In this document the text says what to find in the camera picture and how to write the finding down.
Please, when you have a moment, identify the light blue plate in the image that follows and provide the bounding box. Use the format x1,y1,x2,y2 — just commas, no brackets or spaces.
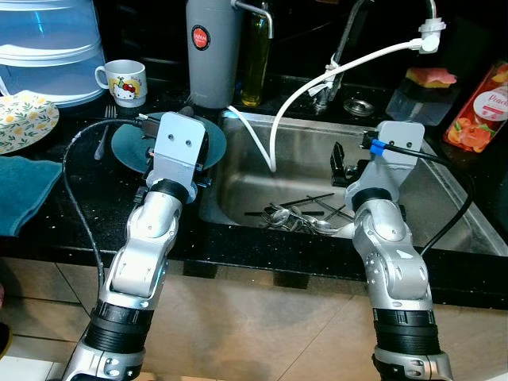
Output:
111,119,227,174

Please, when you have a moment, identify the stainless steel kitchen sink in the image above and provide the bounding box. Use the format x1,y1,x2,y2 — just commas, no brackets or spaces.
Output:
198,111,508,256

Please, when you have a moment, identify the chrome kitchen faucet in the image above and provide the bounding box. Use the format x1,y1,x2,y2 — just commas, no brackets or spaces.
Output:
314,0,439,112

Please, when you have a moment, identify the round metal sink hole cap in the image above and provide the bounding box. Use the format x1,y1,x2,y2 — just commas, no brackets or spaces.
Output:
343,98,375,117

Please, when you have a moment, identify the clear plastic sponge holder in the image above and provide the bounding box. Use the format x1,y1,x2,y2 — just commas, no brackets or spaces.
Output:
387,79,457,126

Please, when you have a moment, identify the white tie strip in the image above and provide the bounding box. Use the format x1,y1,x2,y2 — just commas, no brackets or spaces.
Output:
324,57,344,84

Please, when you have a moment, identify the grey cylindrical canister red badge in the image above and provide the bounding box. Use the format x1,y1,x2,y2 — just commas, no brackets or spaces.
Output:
187,0,275,110

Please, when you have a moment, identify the olive oil glass bottle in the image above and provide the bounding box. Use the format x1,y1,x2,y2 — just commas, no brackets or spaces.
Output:
241,8,271,108

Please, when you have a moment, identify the silver fork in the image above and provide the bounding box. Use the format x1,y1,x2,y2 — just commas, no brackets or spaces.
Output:
95,106,117,160

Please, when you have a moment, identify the white cartoon print mug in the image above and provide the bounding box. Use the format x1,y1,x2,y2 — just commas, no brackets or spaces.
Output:
95,60,148,108

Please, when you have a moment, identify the pink and yellow sponge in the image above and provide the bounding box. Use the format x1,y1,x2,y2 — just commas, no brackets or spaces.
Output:
405,67,457,88

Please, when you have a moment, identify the peach hand soap bottle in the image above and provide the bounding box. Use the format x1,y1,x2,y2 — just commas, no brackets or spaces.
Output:
443,62,508,153

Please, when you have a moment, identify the floral print plate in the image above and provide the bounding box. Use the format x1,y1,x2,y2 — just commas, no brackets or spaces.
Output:
0,90,60,156

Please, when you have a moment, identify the blue cloth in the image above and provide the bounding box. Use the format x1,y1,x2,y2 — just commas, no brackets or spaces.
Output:
0,155,63,237

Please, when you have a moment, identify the translucent white plastic food cover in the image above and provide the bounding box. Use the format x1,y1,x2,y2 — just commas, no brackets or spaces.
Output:
0,0,106,108

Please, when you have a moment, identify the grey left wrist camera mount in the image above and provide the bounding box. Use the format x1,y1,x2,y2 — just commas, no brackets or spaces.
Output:
147,111,209,191

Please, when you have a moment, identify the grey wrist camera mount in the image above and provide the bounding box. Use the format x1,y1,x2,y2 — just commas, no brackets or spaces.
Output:
147,111,209,191
347,121,425,211

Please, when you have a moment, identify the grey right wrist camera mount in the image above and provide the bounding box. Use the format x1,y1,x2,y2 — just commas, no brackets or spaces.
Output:
347,121,425,211

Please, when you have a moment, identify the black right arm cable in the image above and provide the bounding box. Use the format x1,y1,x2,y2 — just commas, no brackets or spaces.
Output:
365,133,477,255

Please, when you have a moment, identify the white flexible hose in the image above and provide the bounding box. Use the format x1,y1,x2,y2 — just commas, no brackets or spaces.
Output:
226,38,425,173

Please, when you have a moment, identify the white faucet hose adapter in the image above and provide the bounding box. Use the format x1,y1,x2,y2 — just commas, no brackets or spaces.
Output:
418,17,445,55

